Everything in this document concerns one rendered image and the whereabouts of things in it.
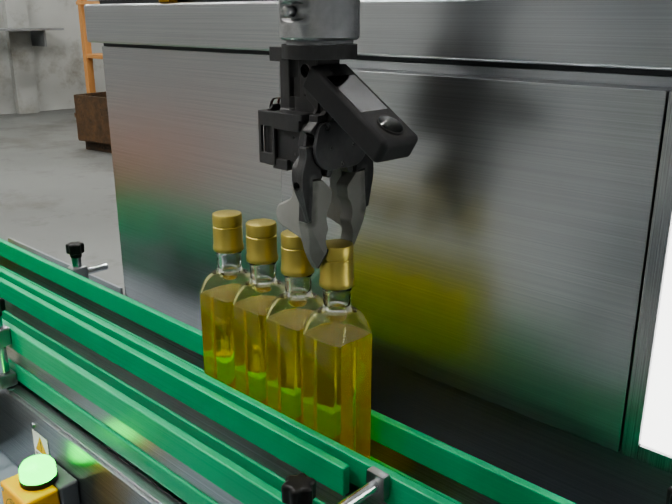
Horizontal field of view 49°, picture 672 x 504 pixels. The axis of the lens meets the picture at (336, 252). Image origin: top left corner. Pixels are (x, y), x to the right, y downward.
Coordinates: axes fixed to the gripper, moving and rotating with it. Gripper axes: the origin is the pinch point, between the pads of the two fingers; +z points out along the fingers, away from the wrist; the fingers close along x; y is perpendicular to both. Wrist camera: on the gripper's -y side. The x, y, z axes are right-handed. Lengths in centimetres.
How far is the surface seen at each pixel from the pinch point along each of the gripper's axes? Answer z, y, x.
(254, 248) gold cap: 1.6, 10.8, 1.5
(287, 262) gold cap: 1.9, 5.4, 1.7
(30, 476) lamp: 30.7, 31.5, 20.8
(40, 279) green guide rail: 23, 77, -3
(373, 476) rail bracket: 18.8, -9.8, 5.2
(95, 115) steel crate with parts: 76, 657, -331
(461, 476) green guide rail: 21.0, -14.1, -3.2
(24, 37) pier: 9, 1030, -436
